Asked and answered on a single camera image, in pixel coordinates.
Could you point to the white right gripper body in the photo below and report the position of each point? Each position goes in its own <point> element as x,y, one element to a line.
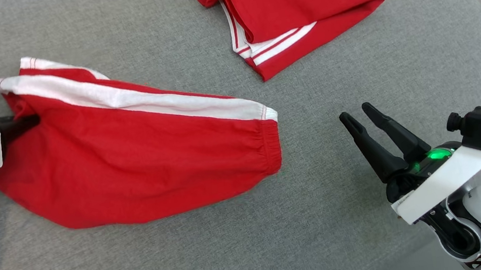
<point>446,177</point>

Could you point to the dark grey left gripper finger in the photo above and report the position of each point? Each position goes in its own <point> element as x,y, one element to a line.
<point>16,125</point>

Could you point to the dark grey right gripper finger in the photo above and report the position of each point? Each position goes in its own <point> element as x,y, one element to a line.
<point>401,135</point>
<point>375,150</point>

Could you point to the red white-trimmed shorts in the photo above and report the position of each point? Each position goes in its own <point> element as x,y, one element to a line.
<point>133,167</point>

